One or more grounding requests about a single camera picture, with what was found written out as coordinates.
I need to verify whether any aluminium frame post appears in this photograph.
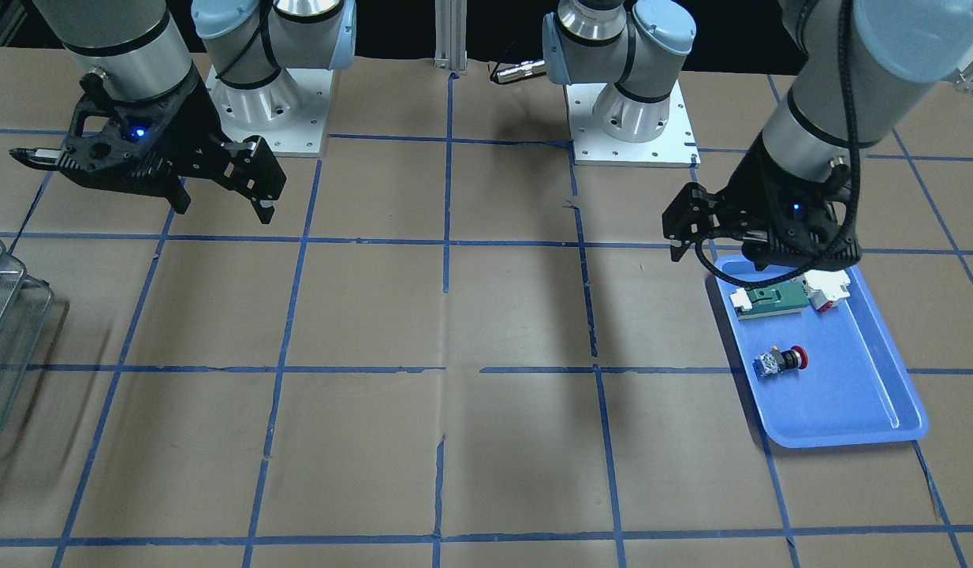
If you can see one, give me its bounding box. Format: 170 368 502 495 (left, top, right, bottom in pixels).
434 0 468 75

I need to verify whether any red emergency stop button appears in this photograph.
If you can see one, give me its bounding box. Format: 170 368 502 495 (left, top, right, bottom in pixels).
754 345 810 379

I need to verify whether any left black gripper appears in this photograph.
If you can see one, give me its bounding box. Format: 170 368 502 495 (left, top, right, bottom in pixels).
661 136 851 272

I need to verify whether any green terminal block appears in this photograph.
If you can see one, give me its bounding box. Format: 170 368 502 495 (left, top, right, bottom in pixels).
729 282 810 320

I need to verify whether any blue plastic tray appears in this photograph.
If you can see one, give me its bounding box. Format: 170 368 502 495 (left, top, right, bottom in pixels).
711 267 930 448

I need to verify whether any black braided cable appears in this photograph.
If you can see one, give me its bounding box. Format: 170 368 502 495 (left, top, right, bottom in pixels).
695 0 866 285

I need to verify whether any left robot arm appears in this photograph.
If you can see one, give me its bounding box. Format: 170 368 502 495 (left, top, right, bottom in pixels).
661 1 973 284

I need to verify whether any white circuit breaker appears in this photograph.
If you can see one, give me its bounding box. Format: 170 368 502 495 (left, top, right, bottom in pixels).
800 270 851 313

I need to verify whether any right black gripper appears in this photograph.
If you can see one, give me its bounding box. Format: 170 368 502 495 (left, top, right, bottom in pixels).
58 67 287 224

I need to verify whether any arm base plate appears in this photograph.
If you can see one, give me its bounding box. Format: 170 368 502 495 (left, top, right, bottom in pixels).
206 68 336 158
565 82 702 168

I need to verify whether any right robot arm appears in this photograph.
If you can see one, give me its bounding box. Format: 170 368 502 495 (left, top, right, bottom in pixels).
9 1 356 224

